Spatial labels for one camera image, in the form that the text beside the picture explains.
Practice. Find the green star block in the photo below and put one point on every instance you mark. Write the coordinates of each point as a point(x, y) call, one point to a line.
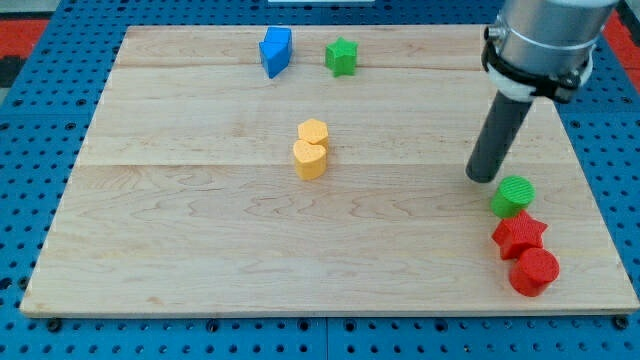
point(341, 57)

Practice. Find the red star block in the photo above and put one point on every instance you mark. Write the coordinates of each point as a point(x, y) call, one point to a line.
point(517, 234)

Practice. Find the wooden board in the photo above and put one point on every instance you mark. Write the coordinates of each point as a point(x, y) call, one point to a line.
point(184, 201)

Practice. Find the yellow heart block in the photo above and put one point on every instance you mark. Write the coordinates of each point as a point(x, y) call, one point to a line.
point(310, 160)

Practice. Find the yellow hexagon block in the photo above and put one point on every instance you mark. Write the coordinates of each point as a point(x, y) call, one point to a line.
point(314, 131)

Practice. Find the blue wedge block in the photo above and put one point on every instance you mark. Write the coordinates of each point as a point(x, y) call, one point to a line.
point(275, 57)

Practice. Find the blue cube block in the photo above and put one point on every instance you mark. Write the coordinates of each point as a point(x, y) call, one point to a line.
point(280, 35)

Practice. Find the green cylinder block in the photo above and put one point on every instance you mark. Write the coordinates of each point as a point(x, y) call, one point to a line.
point(513, 194)

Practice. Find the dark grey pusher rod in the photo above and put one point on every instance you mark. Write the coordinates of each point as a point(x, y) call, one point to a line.
point(499, 130)

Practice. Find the red cylinder block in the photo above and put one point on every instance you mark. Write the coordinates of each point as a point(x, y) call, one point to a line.
point(534, 271)

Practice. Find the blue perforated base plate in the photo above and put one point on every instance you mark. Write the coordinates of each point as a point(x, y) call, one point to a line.
point(43, 122)

